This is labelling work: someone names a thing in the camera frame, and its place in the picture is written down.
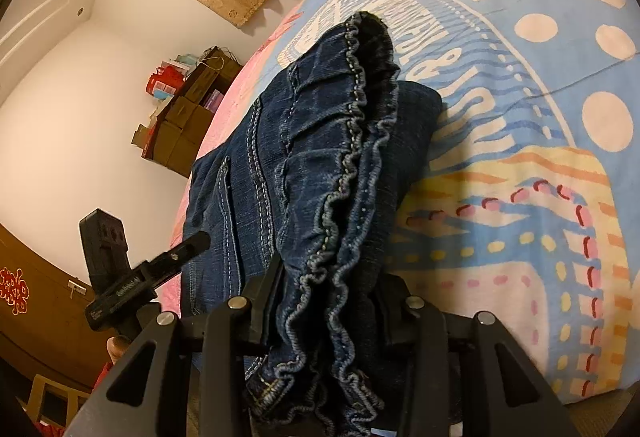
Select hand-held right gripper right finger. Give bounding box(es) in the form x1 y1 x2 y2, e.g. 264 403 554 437
382 274 576 437

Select person's left hand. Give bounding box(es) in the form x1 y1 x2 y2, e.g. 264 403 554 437
106 336 134 364

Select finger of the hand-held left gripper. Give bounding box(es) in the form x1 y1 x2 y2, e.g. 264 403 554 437
142 232 211 290

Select brown wooden cabinet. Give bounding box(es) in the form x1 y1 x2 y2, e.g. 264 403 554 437
141 47 244 178

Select wooden door with red ornament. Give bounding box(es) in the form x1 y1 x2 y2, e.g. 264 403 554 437
0 224 108 390

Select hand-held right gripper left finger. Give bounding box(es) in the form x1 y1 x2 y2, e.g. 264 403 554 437
65 252 291 437

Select pink and blue printed blanket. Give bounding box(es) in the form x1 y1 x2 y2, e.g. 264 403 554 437
170 0 640 405

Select small brown cardboard box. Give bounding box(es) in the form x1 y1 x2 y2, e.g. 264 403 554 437
131 123 154 151

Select red gift bag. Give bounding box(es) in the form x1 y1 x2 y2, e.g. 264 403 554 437
146 66 183 98

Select red paper decoration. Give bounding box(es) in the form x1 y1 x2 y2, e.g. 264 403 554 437
0 267 29 316

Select white wooden frame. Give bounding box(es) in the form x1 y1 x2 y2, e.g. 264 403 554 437
26 373 92 420

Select dark blue denim pants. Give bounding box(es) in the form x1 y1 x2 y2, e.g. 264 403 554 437
181 11 443 437

